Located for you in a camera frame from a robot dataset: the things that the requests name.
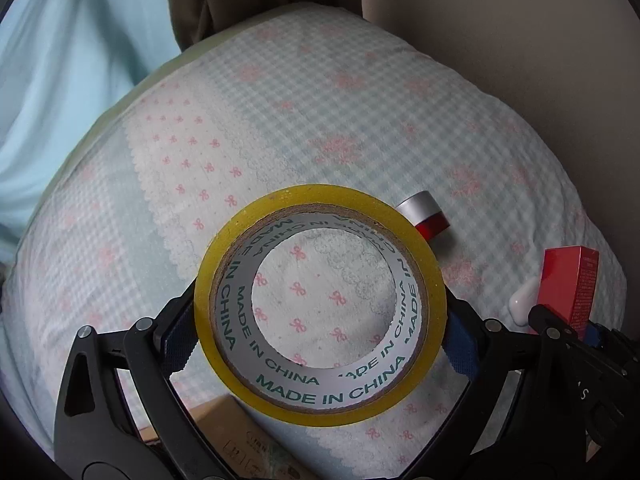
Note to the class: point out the red silver small jar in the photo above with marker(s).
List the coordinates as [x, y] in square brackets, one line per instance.
[425, 214]

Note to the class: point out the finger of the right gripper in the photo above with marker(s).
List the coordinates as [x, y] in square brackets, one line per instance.
[550, 331]

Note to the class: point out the white earbuds case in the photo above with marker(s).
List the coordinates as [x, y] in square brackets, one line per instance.
[522, 301]

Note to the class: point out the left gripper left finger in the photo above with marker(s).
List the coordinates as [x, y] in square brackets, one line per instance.
[95, 436]

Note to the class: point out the brown cardboard box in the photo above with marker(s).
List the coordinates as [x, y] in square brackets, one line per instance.
[243, 444]

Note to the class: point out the yellow packing tape roll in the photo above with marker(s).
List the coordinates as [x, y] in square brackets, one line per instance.
[316, 305]

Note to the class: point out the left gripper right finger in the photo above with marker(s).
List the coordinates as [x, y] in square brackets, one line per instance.
[509, 420]

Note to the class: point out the red white carton box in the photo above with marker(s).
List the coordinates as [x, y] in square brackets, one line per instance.
[567, 284]

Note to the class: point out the light blue curtain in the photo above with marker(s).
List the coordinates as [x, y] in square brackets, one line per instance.
[64, 63]

